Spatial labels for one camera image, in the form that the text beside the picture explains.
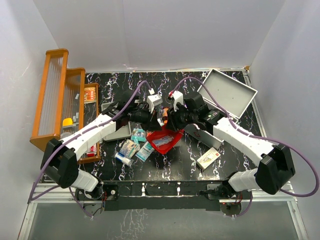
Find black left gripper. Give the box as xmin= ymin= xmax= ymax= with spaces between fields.
xmin=128 ymin=104 xmax=162 ymax=132

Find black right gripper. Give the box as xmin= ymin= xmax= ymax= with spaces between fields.
xmin=166 ymin=103 xmax=198 ymax=132

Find brown orange cap bottle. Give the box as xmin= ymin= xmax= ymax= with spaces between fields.
xmin=161 ymin=107 xmax=169 ymax=124

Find clear packet with blue print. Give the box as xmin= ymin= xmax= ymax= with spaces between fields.
xmin=152 ymin=135 xmax=174 ymax=148

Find red first aid pouch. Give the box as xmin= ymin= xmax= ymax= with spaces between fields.
xmin=146 ymin=125 xmax=184 ymax=155

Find bandage packets stack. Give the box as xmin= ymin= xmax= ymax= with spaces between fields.
xmin=119 ymin=139 xmax=140 ymax=159

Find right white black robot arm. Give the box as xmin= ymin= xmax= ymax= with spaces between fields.
xmin=166 ymin=90 xmax=296 ymax=199

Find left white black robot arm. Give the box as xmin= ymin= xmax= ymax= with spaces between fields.
xmin=41 ymin=94 xmax=163 ymax=200

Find white cardboard medicine box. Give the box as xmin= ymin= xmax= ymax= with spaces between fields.
xmin=196 ymin=147 xmax=221 ymax=171

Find grey plastic medicine case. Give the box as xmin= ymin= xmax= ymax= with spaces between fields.
xmin=184 ymin=68 xmax=258 ymax=150

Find blue white wrapper piece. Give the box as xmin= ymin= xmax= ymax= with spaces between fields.
xmin=130 ymin=128 xmax=147 ymax=143

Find grey divided plastic tray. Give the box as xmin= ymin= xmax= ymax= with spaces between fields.
xmin=101 ymin=101 xmax=132 ymax=142

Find white blue bandage roll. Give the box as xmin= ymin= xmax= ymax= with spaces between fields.
xmin=114 ymin=152 xmax=132 ymax=167

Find red white box on shelf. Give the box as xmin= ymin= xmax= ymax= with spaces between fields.
xmin=85 ymin=144 xmax=98 ymax=158

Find red patterned box on shelf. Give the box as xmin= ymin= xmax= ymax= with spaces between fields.
xmin=84 ymin=86 xmax=97 ymax=104

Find yellow cap bottle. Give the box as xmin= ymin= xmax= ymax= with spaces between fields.
xmin=62 ymin=117 xmax=74 ymax=128

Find orange wooden tiered shelf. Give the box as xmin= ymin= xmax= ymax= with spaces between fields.
xmin=29 ymin=48 xmax=99 ymax=151

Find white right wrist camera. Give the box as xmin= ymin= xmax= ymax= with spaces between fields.
xmin=168 ymin=90 xmax=184 ymax=112

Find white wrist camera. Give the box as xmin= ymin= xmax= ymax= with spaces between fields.
xmin=168 ymin=90 xmax=184 ymax=112
xmin=146 ymin=94 xmax=163 ymax=113

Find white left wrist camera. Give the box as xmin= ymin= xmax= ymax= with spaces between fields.
xmin=146 ymin=94 xmax=163 ymax=113

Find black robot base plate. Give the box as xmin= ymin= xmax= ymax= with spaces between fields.
xmin=99 ymin=181 xmax=253 ymax=212

